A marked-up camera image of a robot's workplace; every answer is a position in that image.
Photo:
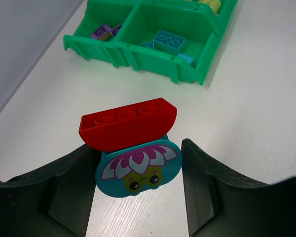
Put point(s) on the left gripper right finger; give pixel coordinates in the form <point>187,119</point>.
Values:
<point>221,202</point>

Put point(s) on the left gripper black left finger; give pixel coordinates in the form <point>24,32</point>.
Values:
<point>54,200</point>

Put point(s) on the teal printed purple lego stack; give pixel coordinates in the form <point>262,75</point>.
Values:
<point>140,168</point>

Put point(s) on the teal small lego brick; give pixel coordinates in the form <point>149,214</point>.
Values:
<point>189,59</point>

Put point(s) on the teal long lego brick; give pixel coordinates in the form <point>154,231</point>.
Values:
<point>169,42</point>

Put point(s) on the purple sloped lego brick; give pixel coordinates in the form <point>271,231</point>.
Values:
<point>102,33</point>

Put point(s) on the small teal lego cube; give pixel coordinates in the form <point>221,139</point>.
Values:
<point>148,44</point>

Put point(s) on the purple square lego brick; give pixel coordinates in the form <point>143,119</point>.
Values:
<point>114,31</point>

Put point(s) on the lime green lego brick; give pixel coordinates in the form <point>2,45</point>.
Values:
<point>215,5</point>

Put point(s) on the green divided sorting tray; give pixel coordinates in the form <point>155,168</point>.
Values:
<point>141,20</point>

